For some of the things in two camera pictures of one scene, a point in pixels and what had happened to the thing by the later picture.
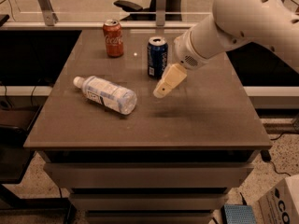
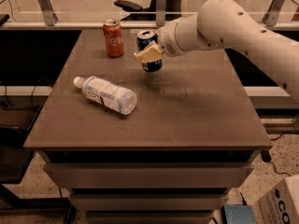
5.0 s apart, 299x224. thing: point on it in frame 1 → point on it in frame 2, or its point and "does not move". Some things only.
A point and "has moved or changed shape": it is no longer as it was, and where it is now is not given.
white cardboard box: (280, 204) does not move
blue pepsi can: (157, 57) has moved or changed shape
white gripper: (186, 54) → (165, 42)
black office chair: (173, 6) does not move
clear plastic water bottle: (111, 95) does not move
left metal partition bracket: (49, 16) does not move
